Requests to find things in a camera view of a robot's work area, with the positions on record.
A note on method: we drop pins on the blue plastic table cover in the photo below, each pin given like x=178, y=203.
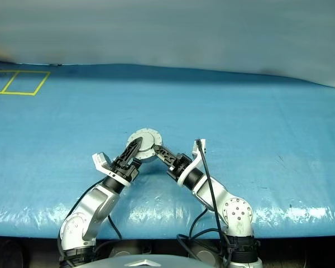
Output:
x=240, y=125

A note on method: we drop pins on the silver robot torso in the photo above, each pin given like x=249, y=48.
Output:
x=145, y=263

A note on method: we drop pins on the silver round motor lid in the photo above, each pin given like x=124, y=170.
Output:
x=149, y=139

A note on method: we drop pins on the grey rounded shape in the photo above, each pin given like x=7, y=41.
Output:
x=125, y=251
x=206, y=255

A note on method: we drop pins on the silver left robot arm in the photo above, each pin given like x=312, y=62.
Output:
x=95, y=203

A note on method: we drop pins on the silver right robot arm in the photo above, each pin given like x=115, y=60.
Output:
x=212, y=192

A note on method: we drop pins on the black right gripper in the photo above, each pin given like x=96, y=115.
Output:
x=181, y=166

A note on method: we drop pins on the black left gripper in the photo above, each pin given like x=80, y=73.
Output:
x=125, y=171

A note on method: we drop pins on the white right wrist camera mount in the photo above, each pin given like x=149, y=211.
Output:
x=196, y=162

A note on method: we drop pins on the yellow tape rectangle marking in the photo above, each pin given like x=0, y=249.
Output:
x=42, y=83

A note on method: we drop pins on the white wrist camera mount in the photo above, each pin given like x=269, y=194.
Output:
x=196, y=162
x=100, y=162

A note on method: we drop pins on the silver motor housing copper windings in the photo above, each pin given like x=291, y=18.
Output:
x=146, y=156

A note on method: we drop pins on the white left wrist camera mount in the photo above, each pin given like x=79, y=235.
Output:
x=100, y=162

